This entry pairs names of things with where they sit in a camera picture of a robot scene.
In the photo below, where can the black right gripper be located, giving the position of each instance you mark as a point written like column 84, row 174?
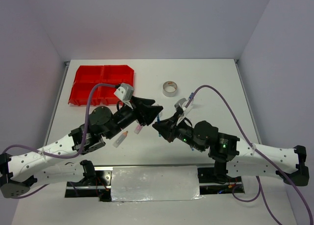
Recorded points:
column 168, row 127

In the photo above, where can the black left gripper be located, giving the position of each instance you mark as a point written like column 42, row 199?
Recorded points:
column 149, row 113

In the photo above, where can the teal ink pen refill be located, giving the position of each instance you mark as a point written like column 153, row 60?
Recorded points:
column 158, row 121

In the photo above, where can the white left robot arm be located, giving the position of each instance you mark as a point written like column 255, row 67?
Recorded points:
column 51, row 163

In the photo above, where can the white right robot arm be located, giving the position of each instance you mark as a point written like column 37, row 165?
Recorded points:
column 233, row 157

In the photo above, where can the pink highlighter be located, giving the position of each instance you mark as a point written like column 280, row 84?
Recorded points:
column 138, row 129

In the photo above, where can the orange-tipped clear highlighter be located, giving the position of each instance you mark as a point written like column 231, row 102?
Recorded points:
column 120, row 139

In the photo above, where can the large clear tape roll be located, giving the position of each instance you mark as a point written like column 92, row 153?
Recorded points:
column 169, row 89

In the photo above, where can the red four-compartment bin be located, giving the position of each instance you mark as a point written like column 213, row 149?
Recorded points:
column 87, row 76

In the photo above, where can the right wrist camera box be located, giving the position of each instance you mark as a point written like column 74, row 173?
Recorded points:
column 184, row 106

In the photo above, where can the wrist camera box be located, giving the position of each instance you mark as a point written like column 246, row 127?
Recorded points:
column 124, row 92
column 184, row 106

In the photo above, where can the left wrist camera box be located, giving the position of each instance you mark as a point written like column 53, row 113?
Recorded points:
column 124, row 92

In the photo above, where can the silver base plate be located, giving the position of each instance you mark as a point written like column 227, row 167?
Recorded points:
column 143, row 184

